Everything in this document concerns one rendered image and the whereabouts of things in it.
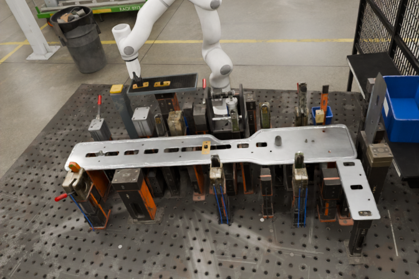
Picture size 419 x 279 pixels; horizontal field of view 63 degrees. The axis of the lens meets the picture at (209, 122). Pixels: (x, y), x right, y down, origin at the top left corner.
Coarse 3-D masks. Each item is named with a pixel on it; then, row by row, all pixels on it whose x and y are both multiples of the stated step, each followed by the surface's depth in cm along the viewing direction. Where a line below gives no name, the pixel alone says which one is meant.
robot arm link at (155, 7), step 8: (152, 0) 155; (160, 0) 154; (144, 8) 156; (152, 8) 155; (160, 8) 156; (144, 16) 156; (152, 16) 157; (136, 24) 154; (144, 24) 155; (152, 24) 160; (136, 32) 153; (144, 32) 155; (120, 40) 157; (128, 40) 153; (136, 40) 154; (144, 40) 156; (120, 48) 155; (128, 48) 155; (136, 48) 156
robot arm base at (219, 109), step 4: (212, 88) 206; (224, 88) 203; (228, 88) 206; (224, 100) 210; (224, 104) 212; (216, 108) 217; (220, 108) 215; (224, 108) 214; (216, 112) 215; (220, 112) 214; (224, 112) 214
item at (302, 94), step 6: (300, 84) 153; (306, 84) 153; (300, 90) 155; (306, 90) 152; (300, 96) 156; (306, 96) 156; (300, 102) 158; (306, 102) 158; (300, 108) 160; (306, 108) 160; (300, 114) 162
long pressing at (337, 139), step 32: (288, 128) 163; (320, 128) 161; (96, 160) 167; (128, 160) 164; (160, 160) 161; (192, 160) 158; (224, 160) 155; (256, 160) 152; (288, 160) 149; (320, 160) 147
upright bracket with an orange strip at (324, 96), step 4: (324, 88) 154; (328, 88) 153; (324, 92) 155; (328, 92) 155; (324, 96) 156; (328, 96) 156; (320, 104) 160; (324, 104) 160; (320, 108) 161; (324, 108) 161; (324, 112) 163; (324, 116) 165; (324, 120) 166; (324, 124) 168
